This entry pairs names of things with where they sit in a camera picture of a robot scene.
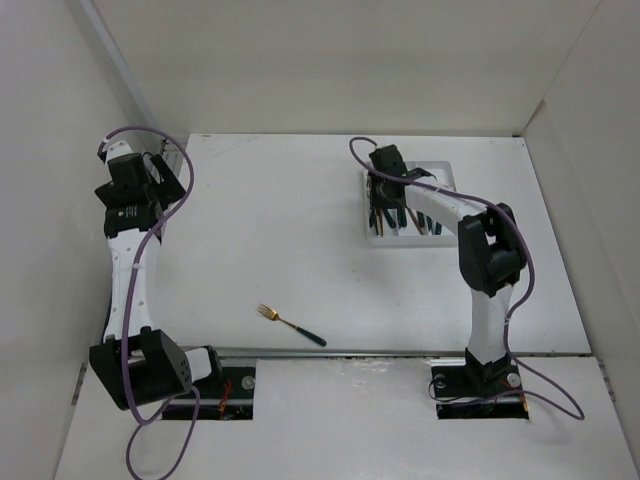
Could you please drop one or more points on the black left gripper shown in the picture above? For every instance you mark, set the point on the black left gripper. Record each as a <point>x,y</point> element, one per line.
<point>168,190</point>

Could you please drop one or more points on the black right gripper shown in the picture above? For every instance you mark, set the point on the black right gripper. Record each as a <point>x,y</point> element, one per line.
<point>375,199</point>

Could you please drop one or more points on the rose gold knife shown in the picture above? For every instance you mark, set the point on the rose gold knife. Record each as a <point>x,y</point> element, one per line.
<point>416,222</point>

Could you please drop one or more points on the gold knife green handle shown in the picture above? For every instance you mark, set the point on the gold knife green handle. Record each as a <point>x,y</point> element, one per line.
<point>401,218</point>

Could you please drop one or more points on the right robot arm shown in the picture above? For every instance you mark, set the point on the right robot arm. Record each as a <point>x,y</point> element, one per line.
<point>491,255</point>

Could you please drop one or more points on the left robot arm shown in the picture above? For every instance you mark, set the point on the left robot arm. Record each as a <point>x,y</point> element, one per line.
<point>136,362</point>

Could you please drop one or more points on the white three-slot cutlery tray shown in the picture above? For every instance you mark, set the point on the white three-slot cutlery tray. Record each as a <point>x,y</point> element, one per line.
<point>415,235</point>

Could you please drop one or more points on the aluminium rail frame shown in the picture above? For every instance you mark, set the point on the aluminium rail frame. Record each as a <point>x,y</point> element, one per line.
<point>172,156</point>

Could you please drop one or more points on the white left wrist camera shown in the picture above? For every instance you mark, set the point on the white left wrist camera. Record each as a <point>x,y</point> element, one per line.
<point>116,150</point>

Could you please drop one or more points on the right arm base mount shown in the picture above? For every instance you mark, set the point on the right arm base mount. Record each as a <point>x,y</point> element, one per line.
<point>457,397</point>

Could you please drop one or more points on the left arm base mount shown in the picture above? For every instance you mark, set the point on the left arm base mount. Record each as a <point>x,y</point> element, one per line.
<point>226,386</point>

